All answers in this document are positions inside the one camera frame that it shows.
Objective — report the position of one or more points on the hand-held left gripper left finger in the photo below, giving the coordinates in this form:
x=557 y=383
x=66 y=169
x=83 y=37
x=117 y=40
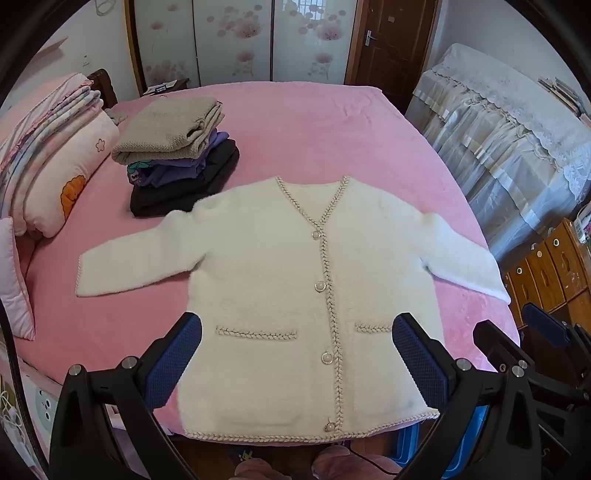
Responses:
x=175 y=364

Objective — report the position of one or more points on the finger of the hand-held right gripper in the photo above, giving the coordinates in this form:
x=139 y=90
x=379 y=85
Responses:
x=547 y=325
x=496 y=344

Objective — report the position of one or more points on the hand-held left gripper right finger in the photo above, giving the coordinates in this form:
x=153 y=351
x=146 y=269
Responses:
x=418 y=364

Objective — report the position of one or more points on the white fuzzy cardigan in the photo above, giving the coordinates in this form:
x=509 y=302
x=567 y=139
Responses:
x=268 y=277

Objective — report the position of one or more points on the wooden drawer cabinet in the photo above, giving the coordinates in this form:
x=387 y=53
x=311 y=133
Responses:
x=554 y=263

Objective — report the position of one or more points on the blue plastic bin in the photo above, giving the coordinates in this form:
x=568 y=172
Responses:
x=408 y=443

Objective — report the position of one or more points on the pink fuzzy slipper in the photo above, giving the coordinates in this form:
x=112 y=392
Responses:
x=258 y=468
x=341 y=461

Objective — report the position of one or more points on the black folded garment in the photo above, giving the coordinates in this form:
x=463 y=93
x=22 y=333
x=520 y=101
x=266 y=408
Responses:
x=194 y=194

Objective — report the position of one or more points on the plain pink cushion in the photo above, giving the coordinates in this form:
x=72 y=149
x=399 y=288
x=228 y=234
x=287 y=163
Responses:
x=16 y=277

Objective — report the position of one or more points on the purple folded garment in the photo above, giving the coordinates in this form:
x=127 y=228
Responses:
x=184 y=170

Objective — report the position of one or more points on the lace covered furniture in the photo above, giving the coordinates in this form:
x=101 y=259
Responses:
x=498 y=129

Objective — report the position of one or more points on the pink cartoon pillow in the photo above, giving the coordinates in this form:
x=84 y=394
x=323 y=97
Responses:
x=69 y=161

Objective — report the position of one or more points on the pile of books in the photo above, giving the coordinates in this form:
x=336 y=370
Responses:
x=561 y=94

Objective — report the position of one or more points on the beige folded sweater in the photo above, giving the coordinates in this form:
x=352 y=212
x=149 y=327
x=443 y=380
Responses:
x=166 y=129

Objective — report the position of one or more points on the pink bed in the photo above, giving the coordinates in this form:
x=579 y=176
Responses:
x=323 y=129

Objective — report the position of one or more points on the grey patterned cloth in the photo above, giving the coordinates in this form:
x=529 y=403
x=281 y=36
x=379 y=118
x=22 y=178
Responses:
x=115 y=116

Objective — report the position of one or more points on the papers on nightstand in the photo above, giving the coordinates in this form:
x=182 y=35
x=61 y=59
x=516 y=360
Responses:
x=159 y=87

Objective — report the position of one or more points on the dark wooden nightstand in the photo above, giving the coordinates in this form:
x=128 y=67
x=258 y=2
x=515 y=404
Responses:
x=180 y=85

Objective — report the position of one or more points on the folded striped pink quilt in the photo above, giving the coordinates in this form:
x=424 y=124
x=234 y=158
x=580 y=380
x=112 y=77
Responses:
x=51 y=106

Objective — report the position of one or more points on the dark wooden headboard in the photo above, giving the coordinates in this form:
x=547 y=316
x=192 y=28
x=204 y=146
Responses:
x=104 y=85

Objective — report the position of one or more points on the brown wooden door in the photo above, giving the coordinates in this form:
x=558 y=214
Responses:
x=397 y=46

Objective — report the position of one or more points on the floral sliding door wardrobe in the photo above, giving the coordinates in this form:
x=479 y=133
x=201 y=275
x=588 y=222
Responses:
x=231 y=37

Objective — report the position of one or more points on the pink wall shelf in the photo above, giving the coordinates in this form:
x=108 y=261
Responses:
x=51 y=50

